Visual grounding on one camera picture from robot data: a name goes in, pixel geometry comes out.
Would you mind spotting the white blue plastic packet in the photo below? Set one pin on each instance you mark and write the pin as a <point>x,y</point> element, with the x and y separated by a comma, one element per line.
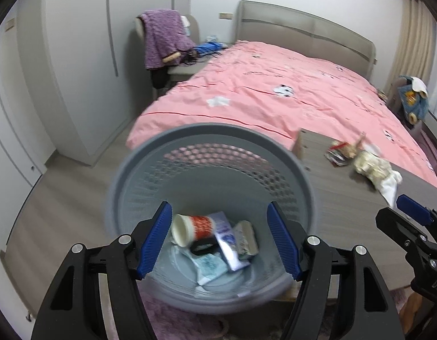
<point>229,244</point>

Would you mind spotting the crumpled cream tissue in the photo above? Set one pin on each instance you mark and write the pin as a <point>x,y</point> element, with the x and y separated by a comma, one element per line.
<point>370,164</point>

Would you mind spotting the red and white paper cup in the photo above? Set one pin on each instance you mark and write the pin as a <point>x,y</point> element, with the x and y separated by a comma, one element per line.
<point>200,226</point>

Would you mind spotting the blue flat item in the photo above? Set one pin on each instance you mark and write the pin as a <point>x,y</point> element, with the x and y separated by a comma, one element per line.
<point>209,47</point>

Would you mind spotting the beige chair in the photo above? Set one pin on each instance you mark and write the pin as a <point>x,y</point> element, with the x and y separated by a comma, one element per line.
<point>184,71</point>

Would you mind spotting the white cloth on chair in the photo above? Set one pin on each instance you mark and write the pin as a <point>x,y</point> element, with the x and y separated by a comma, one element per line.
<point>186,24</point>

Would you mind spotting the grey upholstered headboard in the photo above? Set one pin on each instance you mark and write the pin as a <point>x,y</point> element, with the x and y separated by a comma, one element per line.
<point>310,32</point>

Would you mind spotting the blue denim jacket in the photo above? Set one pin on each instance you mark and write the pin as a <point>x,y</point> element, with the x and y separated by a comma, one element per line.
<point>413,102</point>

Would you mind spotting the bed with pink duvet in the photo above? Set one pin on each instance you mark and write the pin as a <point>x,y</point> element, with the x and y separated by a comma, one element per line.
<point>275,113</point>

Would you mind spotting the pink fluffy rug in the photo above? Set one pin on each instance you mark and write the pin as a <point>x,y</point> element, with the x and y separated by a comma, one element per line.
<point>158,311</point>

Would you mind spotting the grey perforated plastic basket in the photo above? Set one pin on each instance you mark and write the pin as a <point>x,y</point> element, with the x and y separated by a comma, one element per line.
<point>211,184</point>

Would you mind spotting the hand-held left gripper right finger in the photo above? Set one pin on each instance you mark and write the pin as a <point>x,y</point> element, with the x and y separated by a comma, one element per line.
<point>284,244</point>

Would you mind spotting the grey chair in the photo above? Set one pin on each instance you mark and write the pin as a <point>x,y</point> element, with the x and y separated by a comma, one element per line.
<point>394,99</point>

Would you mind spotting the white cloth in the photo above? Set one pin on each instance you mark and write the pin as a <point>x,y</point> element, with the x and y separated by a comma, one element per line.
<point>390,186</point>
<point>186,24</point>

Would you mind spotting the purple knitted cloth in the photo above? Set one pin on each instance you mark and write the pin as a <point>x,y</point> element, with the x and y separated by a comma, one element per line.
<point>161,39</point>

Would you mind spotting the light blue wipes packet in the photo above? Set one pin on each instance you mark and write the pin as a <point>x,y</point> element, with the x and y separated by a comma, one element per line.
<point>211,265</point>

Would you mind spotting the red silver snack wrapper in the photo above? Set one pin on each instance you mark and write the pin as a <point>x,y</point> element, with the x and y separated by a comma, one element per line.
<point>337,154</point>

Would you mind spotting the white wardrobe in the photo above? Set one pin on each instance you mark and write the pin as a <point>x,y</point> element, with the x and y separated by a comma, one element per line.
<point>62,78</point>

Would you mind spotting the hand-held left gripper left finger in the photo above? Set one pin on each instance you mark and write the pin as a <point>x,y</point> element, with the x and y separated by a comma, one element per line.
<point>156,241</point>

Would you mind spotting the wall switch plate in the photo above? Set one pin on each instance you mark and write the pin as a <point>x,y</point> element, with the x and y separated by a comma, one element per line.
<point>225,15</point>

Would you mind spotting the black elastic band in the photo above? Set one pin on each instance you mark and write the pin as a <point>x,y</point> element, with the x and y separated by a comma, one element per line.
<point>204,245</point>

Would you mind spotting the beige curtain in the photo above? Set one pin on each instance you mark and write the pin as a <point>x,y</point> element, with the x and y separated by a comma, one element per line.
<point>413,42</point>

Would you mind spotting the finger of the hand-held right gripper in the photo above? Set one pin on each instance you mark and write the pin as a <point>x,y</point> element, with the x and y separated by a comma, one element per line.
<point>399,226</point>
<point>413,209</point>

